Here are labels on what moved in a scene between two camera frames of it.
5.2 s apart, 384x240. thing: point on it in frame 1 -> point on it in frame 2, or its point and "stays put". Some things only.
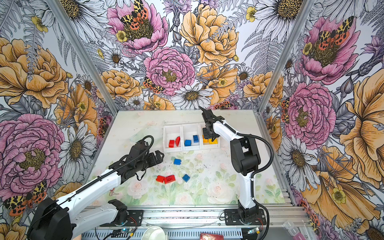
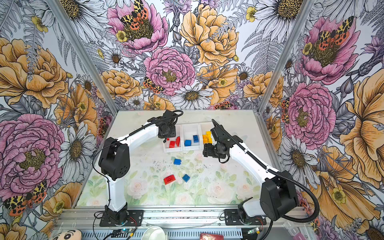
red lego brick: x=169 y=178 stays put
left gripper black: x=151 y=157 -> x=172 y=134
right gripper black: x=206 y=136 -> x=207 y=151
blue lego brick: x=177 y=161 stays put
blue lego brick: x=187 y=143 stays put
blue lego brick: x=186 y=178 stays put
